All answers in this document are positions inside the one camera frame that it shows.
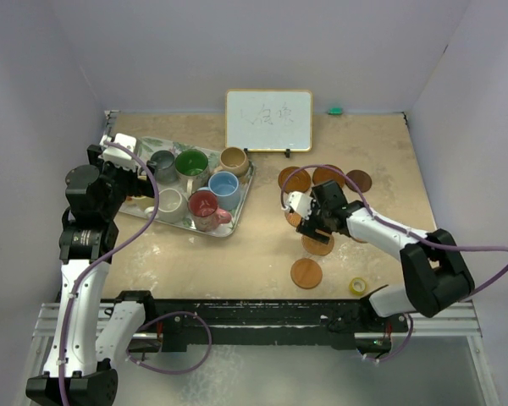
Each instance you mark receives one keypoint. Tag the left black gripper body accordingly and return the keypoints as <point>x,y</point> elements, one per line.
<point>120,182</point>

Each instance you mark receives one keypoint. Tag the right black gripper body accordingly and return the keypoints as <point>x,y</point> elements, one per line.
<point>317,220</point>

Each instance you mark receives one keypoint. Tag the woven rattan coaster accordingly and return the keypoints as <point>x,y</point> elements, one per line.
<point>293,218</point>
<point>314,247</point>

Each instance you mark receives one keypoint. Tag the brown ringed coaster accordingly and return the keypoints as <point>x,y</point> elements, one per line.
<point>326,173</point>
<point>290,179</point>

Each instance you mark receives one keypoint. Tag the dark walnut coaster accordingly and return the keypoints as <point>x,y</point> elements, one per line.
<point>360,179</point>

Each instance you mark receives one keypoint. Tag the orange wooden coaster front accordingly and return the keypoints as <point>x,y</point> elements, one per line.
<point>306,273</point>

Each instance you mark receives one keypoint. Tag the red pink mug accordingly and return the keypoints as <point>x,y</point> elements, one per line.
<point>205,211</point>

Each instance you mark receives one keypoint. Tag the yellow mug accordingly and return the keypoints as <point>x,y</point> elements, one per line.
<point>142,202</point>

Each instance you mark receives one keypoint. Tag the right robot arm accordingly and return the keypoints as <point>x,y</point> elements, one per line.
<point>435,275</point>

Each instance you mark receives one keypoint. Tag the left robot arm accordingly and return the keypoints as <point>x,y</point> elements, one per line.
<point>82,365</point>

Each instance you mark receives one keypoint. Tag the floral serving tray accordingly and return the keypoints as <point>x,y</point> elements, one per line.
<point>148,145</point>

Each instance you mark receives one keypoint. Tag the grey mug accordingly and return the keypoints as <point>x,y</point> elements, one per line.
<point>165,172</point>

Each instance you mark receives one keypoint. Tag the white mug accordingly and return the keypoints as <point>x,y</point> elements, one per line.
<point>172,206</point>

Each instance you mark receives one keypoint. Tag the green mug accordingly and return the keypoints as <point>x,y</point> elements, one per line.
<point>192,168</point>

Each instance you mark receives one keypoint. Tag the yellow tape roll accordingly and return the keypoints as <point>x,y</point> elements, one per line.
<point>358,286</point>

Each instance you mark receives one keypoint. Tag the light blue mug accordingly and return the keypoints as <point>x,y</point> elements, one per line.
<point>226,187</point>

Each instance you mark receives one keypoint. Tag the green small object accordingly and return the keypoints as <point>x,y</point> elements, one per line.
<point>335,111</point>

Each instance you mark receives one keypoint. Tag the tan brown mug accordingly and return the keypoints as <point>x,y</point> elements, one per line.
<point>233,160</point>

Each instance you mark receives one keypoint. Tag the small whiteboard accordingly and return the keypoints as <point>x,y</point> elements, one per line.
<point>269,120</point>

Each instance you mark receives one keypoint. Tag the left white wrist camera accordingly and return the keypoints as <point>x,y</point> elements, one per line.
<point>119,151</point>

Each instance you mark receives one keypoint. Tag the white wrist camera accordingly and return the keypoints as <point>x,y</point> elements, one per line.
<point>119,151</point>
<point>299,203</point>

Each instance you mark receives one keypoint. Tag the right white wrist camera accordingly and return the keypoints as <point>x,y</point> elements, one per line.
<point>299,203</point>

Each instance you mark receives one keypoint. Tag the black base frame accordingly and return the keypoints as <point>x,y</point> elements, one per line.
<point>336,323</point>

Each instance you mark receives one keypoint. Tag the aluminium rail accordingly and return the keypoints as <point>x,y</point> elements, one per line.
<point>458,321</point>

